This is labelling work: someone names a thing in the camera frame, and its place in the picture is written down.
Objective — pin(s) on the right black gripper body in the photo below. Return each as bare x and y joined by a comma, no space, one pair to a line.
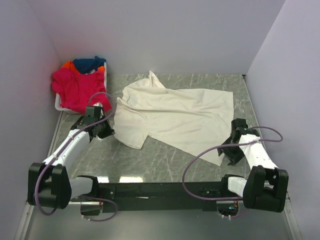
234,153

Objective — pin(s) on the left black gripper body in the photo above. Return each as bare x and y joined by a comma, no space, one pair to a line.
105,130

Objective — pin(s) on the white t shirt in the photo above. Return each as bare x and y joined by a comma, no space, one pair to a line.
191,120

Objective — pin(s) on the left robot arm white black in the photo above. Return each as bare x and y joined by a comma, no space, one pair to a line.
49,184

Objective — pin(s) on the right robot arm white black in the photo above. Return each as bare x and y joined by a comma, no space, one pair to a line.
266,185

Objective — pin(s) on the pink t shirt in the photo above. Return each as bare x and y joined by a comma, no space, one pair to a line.
82,95

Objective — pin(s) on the white laundry basket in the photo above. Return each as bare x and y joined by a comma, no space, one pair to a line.
62,106

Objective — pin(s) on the blue t shirt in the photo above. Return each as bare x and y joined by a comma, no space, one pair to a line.
86,65

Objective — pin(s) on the orange t shirt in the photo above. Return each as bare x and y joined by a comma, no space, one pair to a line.
70,65

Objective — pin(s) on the black base beam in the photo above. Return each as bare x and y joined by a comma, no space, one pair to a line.
165,196

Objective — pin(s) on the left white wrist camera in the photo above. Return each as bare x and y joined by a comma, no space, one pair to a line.
98,104

